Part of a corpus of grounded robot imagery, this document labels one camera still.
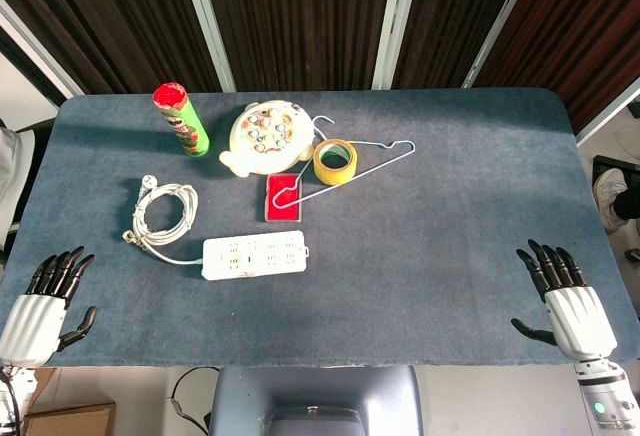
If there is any white garment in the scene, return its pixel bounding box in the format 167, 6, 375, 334
0, 125, 34, 252

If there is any black trouser leg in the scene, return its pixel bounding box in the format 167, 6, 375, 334
612, 188, 640, 222

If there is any cream fishing game toy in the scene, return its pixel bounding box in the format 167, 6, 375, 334
218, 99, 321, 179

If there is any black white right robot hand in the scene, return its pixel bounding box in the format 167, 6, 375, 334
510, 239, 619, 361

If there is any brown cardboard box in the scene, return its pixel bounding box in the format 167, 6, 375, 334
22, 368, 117, 436

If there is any white sneaker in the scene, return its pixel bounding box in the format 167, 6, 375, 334
593, 167, 630, 233

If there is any green red chips can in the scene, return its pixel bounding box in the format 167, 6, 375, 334
152, 81, 211, 158

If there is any blue felt table cloth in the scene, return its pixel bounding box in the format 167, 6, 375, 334
0, 86, 640, 370

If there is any white power strip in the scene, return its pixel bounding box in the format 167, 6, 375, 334
201, 230, 311, 282

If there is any light blue wire hanger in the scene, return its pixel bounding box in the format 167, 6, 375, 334
272, 114, 416, 210

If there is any yellow tape roll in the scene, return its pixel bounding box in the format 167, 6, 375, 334
312, 138, 359, 186

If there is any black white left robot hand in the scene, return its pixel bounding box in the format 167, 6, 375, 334
0, 245, 98, 368

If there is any white cable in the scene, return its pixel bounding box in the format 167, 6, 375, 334
122, 174, 206, 266

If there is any white partition frame post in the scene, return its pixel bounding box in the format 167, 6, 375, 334
177, 0, 237, 93
372, 0, 421, 91
0, 0, 85, 107
574, 78, 640, 147
462, 0, 544, 90

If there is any red ink pad box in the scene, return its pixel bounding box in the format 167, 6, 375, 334
263, 173, 305, 223

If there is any dark slatted partition panel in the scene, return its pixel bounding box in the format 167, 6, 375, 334
392, 0, 531, 90
474, 0, 640, 135
0, 0, 224, 97
197, 0, 401, 93

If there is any black floor cable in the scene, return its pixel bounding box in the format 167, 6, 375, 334
169, 366, 221, 435

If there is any blue grey robot torso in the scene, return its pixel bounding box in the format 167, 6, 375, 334
208, 365, 425, 436

